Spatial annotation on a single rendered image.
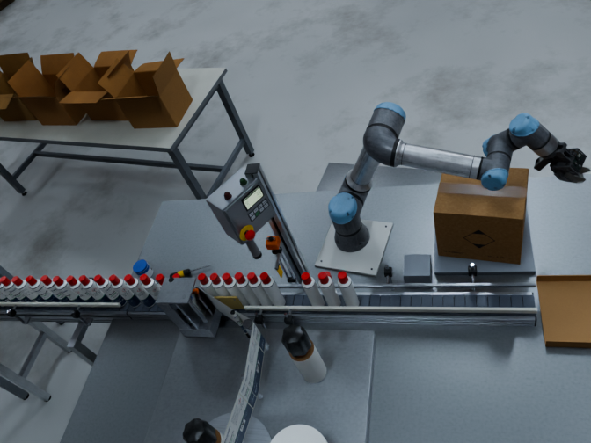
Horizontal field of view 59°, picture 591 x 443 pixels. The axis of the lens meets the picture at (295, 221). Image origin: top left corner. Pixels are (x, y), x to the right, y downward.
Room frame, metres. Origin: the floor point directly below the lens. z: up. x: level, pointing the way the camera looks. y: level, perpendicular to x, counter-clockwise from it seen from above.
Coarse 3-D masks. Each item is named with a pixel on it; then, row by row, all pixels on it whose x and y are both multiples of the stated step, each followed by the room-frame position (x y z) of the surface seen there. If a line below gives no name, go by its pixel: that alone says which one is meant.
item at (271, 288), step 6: (264, 276) 1.22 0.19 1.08; (264, 282) 1.21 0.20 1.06; (270, 282) 1.21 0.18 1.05; (264, 288) 1.21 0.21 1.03; (270, 288) 1.20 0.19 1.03; (276, 288) 1.21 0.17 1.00; (270, 294) 1.20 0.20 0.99; (276, 294) 1.20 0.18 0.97; (270, 300) 1.22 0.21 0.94; (276, 300) 1.20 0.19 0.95; (282, 300) 1.21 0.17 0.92
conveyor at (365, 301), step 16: (288, 304) 1.20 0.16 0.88; (304, 304) 1.17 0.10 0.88; (368, 304) 1.06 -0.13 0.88; (384, 304) 1.03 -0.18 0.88; (400, 304) 1.01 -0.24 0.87; (416, 304) 0.98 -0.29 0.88; (432, 304) 0.95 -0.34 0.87; (448, 304) 0.93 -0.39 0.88; (464, 304) 0.90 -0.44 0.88; (480, 304) 0.87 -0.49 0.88; (496, 304) 0.85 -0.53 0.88; (512, 304) 0.83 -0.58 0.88; (528, 304) 0.80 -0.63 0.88
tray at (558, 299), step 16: (544, 288) 0.86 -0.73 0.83; (560, 288) 0.83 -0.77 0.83; (576, 288) 0.81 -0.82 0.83; (544, 304) 0.80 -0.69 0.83; (560, 304) 0.78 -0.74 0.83; (576, 304) 0.76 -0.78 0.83; (544, 320) 0.75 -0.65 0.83; (560, 320) 0.73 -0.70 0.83; (576, 320) 0.70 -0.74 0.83; (544, 336) 0.70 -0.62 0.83; (560, 336) 0.68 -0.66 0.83; (576, 336) 0.66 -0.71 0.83
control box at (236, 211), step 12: (228, 180) 1.34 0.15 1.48; (252, 180) 1.29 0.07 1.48; (216, 192) 1.31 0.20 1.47; (240, 192) 1.26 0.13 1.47; (264, 192) 1.29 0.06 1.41; (216, 204) 1.26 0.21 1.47; (228, 204) 1.24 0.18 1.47; (240, 204) 1.24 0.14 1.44; (216, 216) 1.29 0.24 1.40; (228, 216) 1.22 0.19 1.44; (240, 216) 1.23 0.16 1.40; (264, 216) 1.27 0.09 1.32; (228, 228) 1.25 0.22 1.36; (240, 228) 1.22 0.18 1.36; (252, 228) 1.24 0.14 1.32; (240, 240) 1.22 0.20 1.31
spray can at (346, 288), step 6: (342, 276) 1.08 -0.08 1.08; (348, 276) 1.10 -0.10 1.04; (342, 282) 1.07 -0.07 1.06; (348, 282) 1.07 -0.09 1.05; (342, 288) 1.07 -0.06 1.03; (348, 288) 1.06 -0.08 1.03; (342, 294) 1.08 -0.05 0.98; (348, 294) 1.06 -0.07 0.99; (354, 294) 1.07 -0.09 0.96; (348, 300) 1.06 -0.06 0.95; (354, 300) 1.06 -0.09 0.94; (354, 306) 1.06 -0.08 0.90
